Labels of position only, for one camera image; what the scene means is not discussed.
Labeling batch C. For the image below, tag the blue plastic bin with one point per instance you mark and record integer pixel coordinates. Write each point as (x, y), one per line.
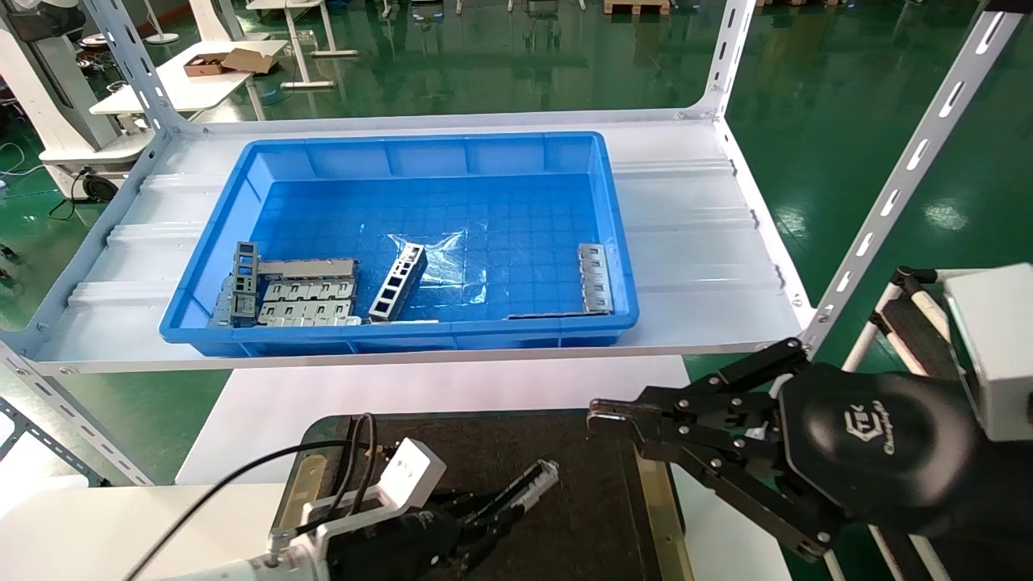
(484, 202)

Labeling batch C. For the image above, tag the grey upright cage bracket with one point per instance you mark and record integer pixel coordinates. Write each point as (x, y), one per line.
(244, 278)

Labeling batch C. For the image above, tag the white metal shelf rack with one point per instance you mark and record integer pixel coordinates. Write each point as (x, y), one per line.
(686, 234)

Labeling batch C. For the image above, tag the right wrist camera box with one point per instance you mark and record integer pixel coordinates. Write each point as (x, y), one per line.
(997, 347)

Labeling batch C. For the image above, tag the metal part with square holes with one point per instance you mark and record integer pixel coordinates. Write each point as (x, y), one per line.
(398, 282)

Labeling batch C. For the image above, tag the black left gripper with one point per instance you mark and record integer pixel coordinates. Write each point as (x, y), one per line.
(387, 549)

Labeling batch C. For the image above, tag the white machine base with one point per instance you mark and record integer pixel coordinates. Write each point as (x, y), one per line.
(56, 89)

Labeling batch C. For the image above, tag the clear plastic film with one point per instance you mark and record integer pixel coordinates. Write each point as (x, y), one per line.
(448, 266)

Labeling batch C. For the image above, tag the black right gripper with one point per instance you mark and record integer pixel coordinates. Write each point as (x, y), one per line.
(880, 444)

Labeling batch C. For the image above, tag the flat slotted metal bracket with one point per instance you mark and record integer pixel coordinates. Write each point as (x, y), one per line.
(595, 278)

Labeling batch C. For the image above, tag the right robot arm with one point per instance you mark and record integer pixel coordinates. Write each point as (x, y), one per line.
(1018, 516)

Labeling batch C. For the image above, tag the white table leg frame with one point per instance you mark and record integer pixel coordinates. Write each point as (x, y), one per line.
(303, 48)

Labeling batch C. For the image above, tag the black container tray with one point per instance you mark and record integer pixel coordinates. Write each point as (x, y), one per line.
(589, 532)

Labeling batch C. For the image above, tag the long metal cage part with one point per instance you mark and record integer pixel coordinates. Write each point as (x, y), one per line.
(537, 480)

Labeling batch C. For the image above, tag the small grey metal bracket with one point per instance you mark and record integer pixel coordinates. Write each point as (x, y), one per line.
(221, 311)

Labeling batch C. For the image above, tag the open cardboard box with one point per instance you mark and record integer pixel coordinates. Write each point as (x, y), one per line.
(234, 61)

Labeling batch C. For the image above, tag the white background table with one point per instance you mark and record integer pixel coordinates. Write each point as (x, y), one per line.
(186, 89)

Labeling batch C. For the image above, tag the long grey metal bar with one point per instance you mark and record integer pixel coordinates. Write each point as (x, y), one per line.
(311, 267)

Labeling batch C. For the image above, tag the white and black tube stand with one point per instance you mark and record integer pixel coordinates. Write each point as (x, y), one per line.
(920, 339)

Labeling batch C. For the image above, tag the wooden pallet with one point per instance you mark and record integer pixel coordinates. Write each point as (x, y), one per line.
(637, 6)

